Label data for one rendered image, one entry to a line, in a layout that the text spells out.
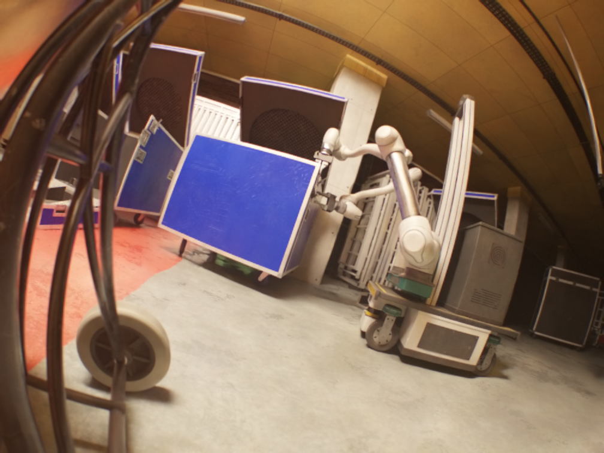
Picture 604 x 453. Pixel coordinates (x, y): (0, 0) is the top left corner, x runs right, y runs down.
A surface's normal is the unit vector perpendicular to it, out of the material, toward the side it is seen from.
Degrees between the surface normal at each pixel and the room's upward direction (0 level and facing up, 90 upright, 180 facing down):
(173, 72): 138
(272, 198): 90
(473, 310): 90
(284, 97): 142
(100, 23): 68
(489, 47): 180
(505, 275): 90
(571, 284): 90
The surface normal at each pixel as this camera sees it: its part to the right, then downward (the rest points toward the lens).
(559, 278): -0.67, -0.28
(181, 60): -0.14, 0.70
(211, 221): -0.09, -0.10
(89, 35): 0.89, -0.11
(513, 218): -0.91, -0.33
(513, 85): -0.33, 0.94
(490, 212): -0.72, 0.57
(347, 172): 0.25, 0.02
